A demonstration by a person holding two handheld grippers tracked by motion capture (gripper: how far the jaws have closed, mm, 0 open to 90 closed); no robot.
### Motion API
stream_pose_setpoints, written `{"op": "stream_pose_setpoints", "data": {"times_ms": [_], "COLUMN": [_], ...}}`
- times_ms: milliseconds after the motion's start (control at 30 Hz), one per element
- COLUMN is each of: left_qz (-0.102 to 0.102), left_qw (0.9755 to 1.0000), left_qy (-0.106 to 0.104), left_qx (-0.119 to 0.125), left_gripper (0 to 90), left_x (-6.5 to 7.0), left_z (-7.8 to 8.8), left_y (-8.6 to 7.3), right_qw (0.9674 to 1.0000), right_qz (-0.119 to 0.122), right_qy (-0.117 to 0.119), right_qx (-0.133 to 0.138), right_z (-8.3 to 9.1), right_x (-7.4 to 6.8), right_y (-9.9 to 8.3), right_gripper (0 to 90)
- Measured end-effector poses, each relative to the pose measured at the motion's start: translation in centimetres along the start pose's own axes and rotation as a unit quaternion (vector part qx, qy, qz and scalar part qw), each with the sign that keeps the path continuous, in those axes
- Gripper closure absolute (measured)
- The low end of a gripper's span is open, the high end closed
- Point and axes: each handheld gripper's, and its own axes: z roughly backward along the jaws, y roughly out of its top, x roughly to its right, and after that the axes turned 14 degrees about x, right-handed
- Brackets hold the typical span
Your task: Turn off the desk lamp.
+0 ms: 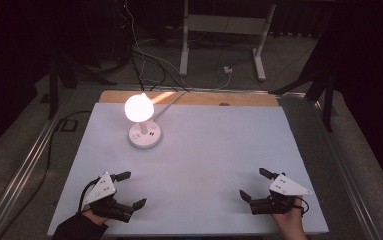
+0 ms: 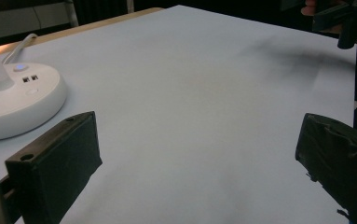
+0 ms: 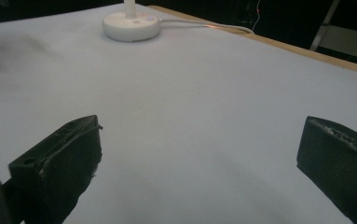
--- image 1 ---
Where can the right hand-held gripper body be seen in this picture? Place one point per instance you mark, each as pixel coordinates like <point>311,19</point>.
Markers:
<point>287,187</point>

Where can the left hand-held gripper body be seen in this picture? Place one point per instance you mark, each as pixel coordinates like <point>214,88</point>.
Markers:
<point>103,191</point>

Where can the person's left hand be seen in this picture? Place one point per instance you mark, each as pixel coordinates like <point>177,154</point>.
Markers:
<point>95,218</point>

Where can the person's right hand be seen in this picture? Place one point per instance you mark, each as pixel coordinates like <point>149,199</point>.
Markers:
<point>290,221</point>

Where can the white table cover sheet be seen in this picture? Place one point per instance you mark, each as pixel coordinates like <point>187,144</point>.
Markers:
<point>205,166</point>

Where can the white globe table lamp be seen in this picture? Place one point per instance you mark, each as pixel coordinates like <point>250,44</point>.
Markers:
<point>139,108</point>

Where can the black tripod stand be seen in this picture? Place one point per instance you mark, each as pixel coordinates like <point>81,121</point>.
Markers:
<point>327,100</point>
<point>53,83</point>

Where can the white plug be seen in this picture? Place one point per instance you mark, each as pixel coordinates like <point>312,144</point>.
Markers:
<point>227,70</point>

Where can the aluminium floor rail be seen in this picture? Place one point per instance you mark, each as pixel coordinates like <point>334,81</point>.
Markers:
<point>22,170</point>
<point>345,173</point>

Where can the black floor bracket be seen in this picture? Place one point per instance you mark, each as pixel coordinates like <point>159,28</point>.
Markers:
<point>67,125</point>

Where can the white metal stand frame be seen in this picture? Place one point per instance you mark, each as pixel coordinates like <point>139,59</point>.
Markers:
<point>222,25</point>

